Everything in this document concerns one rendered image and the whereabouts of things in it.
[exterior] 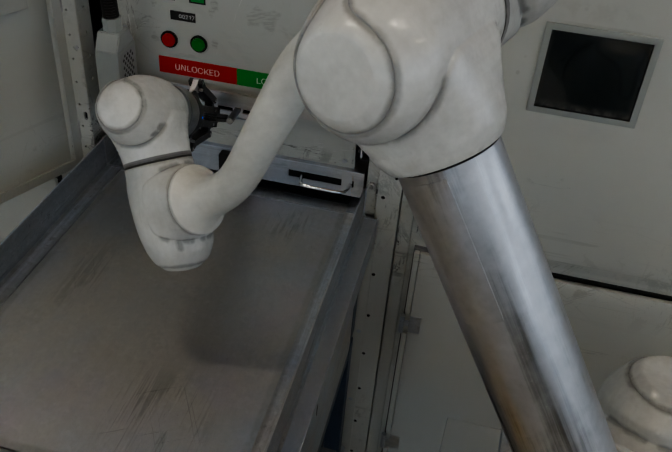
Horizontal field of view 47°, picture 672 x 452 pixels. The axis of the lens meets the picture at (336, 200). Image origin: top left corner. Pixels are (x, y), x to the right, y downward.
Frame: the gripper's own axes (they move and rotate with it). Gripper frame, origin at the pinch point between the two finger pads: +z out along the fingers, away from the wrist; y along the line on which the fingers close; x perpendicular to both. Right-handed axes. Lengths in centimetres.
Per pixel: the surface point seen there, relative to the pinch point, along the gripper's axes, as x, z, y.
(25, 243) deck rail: -25.7, -15.9, 27.7
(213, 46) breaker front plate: -2.7, 0.8, -13.0
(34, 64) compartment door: -36.0, -3.5, -3.8
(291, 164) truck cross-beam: 13.8, 10.8, 7.0
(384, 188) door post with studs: 33.5, 7.7, 8.0
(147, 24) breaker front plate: -16.0, -0.3, -15.0
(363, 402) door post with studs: 35, 39, 62
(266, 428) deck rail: 27, -36, 42
